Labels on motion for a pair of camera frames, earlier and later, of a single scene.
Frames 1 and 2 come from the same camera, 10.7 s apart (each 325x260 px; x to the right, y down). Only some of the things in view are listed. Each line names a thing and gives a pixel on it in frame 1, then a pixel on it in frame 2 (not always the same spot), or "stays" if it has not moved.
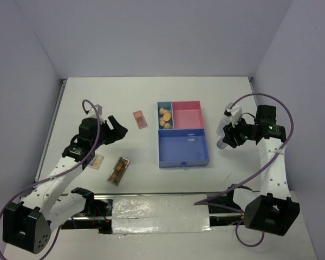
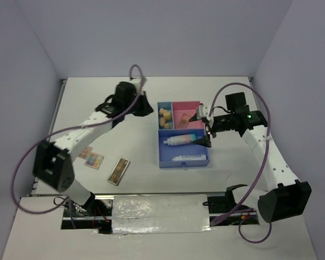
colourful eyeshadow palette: [96, 161] stays
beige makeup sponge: [167, 117] stays
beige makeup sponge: [162, 122] stays
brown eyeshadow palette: [118, 170] stays
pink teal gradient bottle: [221, 145] → [180, 140]
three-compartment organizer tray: [182, 138] stays
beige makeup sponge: [167, 125] stays
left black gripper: [118, 132] → [145, 109]
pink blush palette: [140, 119] → [183, 122]
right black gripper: [230, 131] → [205, 141]
